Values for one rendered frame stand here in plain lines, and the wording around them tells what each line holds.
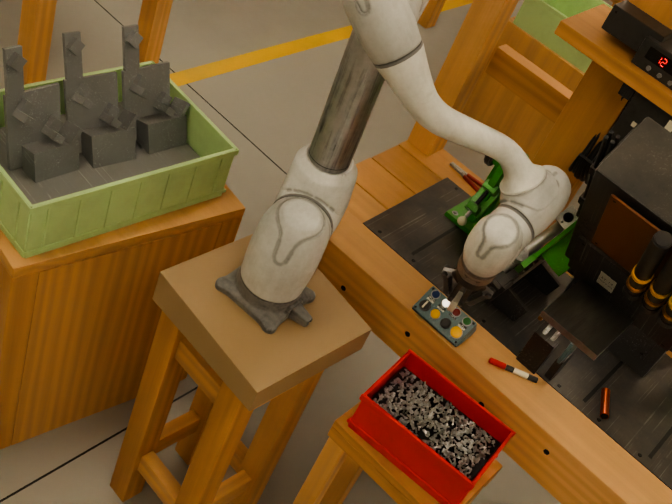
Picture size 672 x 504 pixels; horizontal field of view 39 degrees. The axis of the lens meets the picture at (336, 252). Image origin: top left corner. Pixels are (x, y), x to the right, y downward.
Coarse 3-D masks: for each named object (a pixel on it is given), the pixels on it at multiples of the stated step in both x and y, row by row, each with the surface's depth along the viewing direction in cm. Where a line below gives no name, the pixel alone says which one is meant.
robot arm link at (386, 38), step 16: (352, 0) 165; (368, 0) 164; (384, 0) 164; (400, 0) 166; (416, 0) 170; (352, 16) 167; (368, 16) 165; (384, 16) 165; (400, 16) 166; (416, 16) 171; (368, 32) 167; (384, 32) 166; (400, 32) 167; (416, 32) 170; (368, 48) 170; (384, 48) 168; (400, 48) 168; (384, 64) 171
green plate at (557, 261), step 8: (568, 232) 226; (552, 240) 230; (560, 240) 230; (568, 240) 229; (544, 248) 233; (552, 248) 233; (560, 248) 231; (536, 256) 235; (544, 256) 235; (552, 256) 233; (560, 256) 232; (552, 264) 234; (560, 264) 233; (560, 272) 234
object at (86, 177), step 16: (0, 128) 244; (0, 144) 240; (0, 160) 236; (80, 160) 245; (144, 160) 254; (160, 160) 256; (176, 160) 258; (16, 176) 234; (64, 176) 239; (80, 176) 241; (96, 176) 243; (112, 176) 245; (128, 176) 247; (32, 192) 232; (48, 192) 233; (64, 192) 235
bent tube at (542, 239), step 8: (568, 208) 236; (560, 216) 236; (568, 216) 241; (576, 216) 235; (560, 224) 236; (568, 224) 235; (544, 232) 248; (552, 232) 247; (560, 232) 246; (536, 240) 249; (544, 240) 248; (528, 248) 248; (536, 248) 249; (528, 256) 249; (512, 264) 248
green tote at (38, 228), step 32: (0, 96) 238; (192, 128) 262; (192, 160) 242; (224, 160) 251; (0, 192) 220; (96, 192) 224; (128, 192) 233; (160, 192) 242; (192, 192) 252; (0, 224) 226; (32, 224) 217; (64, 224) 225; (96, 224) 233; (128, 224) 242
